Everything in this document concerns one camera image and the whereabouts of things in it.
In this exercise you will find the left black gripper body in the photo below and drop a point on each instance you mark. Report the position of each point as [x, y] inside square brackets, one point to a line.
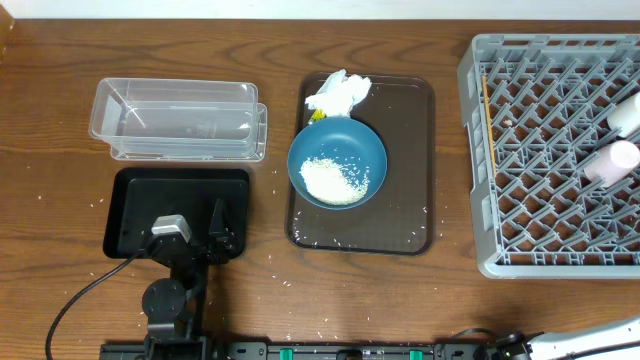
[198, 249]

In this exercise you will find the pink cup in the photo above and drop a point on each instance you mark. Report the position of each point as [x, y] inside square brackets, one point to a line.
[613, 162]

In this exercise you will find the cream white cup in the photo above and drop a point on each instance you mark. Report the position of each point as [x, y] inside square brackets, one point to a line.
[625, 118]

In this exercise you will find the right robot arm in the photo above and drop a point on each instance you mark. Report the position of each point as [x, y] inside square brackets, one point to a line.
[615, 341]

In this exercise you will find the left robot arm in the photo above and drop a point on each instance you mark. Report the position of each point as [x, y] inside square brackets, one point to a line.
[174, 306]

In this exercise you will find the grey dishwasher rack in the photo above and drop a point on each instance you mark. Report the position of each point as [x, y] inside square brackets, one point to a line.
[550, 96]

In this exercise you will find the black plastic bin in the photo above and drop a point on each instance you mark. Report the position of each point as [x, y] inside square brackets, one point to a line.
[141, 195]

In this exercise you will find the pile of white rice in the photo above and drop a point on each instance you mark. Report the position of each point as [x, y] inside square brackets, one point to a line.
[332, 183]

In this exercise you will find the clear plastic bin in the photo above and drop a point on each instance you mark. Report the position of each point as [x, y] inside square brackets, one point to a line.
[177, 118]

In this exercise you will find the yellow green wrapper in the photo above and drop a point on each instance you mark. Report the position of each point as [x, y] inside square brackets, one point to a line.
[318, 115]

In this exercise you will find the dark blue plate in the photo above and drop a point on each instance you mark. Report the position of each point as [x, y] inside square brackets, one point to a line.
[348, 142]

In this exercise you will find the crumpled white tissue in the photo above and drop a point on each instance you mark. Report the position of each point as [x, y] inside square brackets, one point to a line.
[339, 94]

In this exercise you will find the dark brown serving tray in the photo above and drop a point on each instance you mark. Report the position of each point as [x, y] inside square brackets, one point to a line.
[398, 219]

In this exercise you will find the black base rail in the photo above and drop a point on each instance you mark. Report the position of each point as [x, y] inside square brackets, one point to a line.
[263, 351]

